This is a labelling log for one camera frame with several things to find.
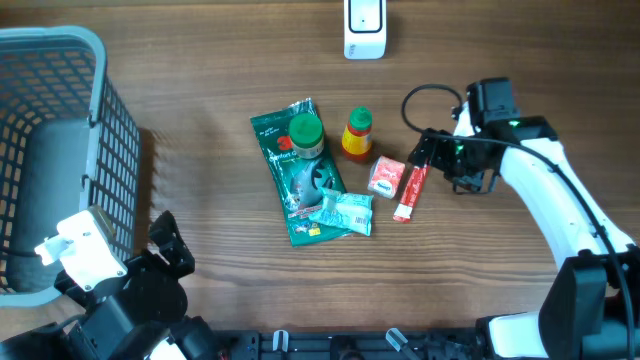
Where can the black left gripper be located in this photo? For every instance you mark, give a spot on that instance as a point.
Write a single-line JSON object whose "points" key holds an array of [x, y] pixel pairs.
{"points": [[167, 235]]}

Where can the light green tissue packet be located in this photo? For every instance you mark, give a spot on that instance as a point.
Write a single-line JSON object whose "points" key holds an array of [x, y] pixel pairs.
{"points": [[348, 211]]}

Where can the white barcode scanner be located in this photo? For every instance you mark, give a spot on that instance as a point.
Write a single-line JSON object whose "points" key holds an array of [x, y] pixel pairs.
{"points": [[365, 29]]}

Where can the red yellow sauce bottle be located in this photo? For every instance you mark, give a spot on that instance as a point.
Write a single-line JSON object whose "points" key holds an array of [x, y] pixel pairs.
{"points": [[356, 141]]}

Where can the green lid jar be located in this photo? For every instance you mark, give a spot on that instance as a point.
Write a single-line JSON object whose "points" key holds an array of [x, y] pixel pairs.
{"points": [[306, 133]]}

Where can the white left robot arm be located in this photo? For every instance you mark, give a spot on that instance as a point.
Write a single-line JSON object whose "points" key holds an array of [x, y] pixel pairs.
{"points": [[137, 316]]}

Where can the grey plastic shopping basket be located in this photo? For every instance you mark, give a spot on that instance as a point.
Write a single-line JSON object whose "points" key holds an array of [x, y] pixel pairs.
{"points": [[67, 142]]}

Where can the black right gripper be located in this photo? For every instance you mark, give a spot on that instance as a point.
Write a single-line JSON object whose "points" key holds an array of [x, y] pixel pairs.
{"points": [[437, 156]]}

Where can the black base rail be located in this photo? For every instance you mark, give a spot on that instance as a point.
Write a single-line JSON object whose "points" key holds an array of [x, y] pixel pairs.
{"points": [[325, 345]]}

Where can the small red white box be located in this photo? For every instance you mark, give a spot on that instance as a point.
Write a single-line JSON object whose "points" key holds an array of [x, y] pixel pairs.
{"points": [[385, 177]]}

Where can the small red sachet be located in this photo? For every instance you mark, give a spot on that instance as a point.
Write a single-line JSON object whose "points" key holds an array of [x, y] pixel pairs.
{"points": [[411, 194]]}

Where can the green 3M gloves packet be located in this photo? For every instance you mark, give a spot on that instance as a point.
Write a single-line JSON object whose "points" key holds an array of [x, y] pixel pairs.
{"points": [[299, 174]]}

